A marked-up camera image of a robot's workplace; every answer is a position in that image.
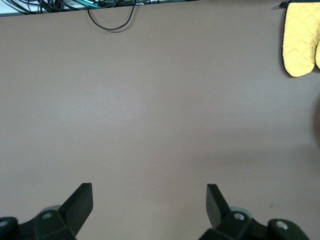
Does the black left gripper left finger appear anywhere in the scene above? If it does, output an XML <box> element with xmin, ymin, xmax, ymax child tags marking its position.
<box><xmin>0</xmin><ymin>182</ymin><xmax>94</xmax><ymax>240</ymax></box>

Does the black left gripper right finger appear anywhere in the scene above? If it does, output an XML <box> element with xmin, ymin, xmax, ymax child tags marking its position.
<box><xmin>198</xmin><ymin>184</ymin><xmax>310</xmax><ymax>240</ymax></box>

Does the yellow quilted oven mitt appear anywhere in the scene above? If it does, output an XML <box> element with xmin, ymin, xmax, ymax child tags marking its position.
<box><xmin>315</xmin><ymin>37</ymin><xmax>320</xmax><ymax>71</ymax></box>
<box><xmin>279</xmin><ymin>0</ymin><xmax>320</xmax><ymax>78</ymax></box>

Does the black cable loop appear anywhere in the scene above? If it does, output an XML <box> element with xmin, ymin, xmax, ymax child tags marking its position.
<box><xmin>86</xmin><ymin>4</ymin><xmax>137</xmax><ymax>32</ymax></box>

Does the black cable bundle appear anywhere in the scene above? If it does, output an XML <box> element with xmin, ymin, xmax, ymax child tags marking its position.
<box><xmin>0</xmin><ymin>0</ymin><xmax>161</xmax><ymax>15</ymax></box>

